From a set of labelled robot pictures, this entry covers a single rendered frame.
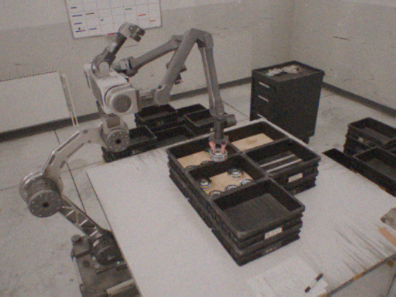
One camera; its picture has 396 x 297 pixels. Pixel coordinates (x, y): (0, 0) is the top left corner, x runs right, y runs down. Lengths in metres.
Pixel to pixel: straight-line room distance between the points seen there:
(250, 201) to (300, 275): 0.46
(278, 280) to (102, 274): 1.20
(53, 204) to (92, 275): 0.64
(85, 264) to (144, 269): 0.82
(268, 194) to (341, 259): 0.50
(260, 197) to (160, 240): 0.61
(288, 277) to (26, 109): 3.81
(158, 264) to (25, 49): 3.44
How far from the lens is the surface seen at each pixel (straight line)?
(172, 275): 1.78
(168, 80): 1.73
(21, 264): 3.11
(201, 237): 1.93
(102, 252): 2.40
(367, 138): 3.37
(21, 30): 4.64
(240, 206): 1.93
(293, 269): 1.83
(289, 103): 3.67
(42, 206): 2.08
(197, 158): 2.33
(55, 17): 4.65
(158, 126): 3.54
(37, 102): 4.75
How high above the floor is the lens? 2.08
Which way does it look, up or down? 31 degrees down
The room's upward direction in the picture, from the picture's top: 2 degrees counter-clockwise
